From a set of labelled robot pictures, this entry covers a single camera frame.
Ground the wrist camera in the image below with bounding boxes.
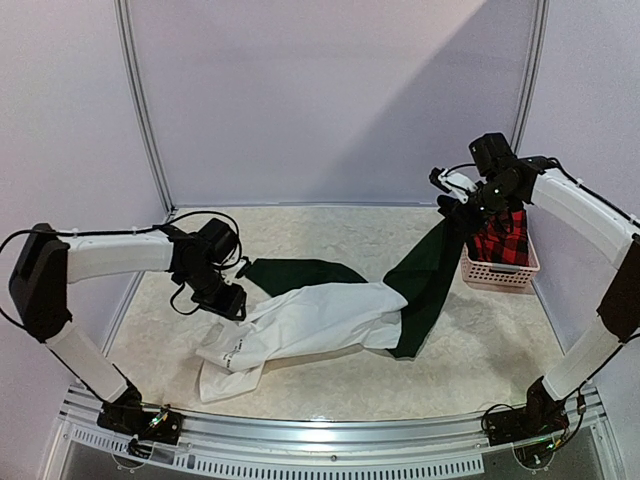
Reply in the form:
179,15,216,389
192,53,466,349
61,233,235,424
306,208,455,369
220,256,252,285
429,168,478,204

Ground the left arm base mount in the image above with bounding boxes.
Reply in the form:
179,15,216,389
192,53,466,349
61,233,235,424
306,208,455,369
97,403,185,445

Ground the left aluminium frame post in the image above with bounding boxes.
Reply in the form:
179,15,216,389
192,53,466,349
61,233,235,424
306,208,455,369
114,0,175,214

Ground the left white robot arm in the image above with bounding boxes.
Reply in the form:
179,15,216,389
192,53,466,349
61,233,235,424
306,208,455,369
8,219,246,434

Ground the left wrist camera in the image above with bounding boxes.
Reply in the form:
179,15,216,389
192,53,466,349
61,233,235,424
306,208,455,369
220,256,252,285

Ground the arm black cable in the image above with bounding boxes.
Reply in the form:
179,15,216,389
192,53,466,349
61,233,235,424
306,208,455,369
0,212,244,331
519,155,640,236

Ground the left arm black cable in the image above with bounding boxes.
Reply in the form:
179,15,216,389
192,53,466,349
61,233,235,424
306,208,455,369
0,212,244,331

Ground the pink plastic laundry basket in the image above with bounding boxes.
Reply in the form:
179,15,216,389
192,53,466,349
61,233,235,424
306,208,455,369
460,239,540,291

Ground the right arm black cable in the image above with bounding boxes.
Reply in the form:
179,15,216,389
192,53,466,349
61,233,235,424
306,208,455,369
519,155,640,236

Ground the white green raglan t-shirt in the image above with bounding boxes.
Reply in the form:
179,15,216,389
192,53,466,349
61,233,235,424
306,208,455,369
196,218,465,403

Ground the aluminium frame post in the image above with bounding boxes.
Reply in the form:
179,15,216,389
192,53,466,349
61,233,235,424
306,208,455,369
500,1,550,153
114,0,175,214

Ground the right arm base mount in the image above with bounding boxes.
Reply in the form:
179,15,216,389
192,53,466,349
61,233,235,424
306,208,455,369
480,407,569,446

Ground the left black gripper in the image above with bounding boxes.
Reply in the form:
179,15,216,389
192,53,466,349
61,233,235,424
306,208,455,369
180,263,247,320

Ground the aluminium front rail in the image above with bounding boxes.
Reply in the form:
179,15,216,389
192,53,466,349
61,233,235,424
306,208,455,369
44,387,626,479

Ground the red black plaid garment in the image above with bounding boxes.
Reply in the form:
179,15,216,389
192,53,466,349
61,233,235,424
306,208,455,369
466,209,529,267

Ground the right aluminium frame post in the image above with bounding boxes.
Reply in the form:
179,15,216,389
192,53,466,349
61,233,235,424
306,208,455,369
500,1,550,153

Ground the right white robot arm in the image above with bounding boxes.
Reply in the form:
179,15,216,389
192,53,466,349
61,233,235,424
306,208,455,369
430,133,639,436

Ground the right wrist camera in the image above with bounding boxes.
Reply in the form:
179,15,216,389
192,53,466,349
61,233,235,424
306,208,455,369
429,168,478,204

